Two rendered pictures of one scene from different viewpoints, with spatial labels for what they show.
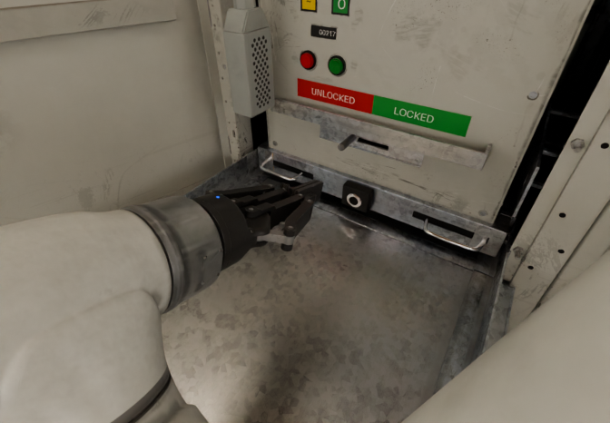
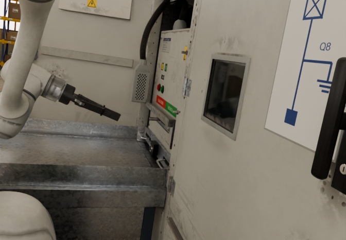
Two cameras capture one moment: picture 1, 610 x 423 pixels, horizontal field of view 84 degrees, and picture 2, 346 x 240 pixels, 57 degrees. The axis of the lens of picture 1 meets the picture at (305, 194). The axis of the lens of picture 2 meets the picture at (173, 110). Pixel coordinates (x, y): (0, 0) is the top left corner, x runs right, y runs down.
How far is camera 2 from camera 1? 1.05 m
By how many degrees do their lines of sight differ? 44
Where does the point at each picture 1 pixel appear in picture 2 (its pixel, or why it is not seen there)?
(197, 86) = not seen: hidden behind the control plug
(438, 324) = not seen: hidden behind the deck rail
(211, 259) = (57, 89)
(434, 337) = not seen: hidden behind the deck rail
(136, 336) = (33, 83)
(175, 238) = (53, 80)
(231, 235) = (66, 91)
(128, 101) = (106, 88)
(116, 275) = (38, 74)
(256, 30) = (142, 71)
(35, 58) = (87, 66)
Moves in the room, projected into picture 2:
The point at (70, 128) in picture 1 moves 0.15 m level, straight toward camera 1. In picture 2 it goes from (85, 89) to (74, 92)
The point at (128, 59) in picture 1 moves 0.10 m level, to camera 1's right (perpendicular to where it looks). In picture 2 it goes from (112, 75) to (125, 78)
